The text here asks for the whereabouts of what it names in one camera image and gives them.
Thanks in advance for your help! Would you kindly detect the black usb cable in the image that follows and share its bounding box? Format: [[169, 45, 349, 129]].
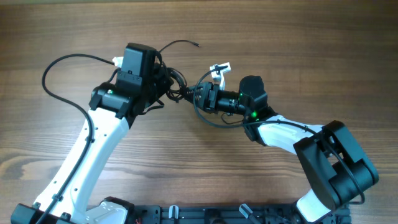
[[158, 39, 201, 103]]

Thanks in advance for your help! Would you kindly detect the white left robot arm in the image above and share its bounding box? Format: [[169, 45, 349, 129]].
[[11, 43, 173, 223]]

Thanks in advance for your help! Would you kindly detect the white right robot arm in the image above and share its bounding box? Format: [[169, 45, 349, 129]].
[[186, 76, 379, 223]]

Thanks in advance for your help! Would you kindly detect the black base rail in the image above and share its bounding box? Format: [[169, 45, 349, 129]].
[[127, 204, 306, 224]]

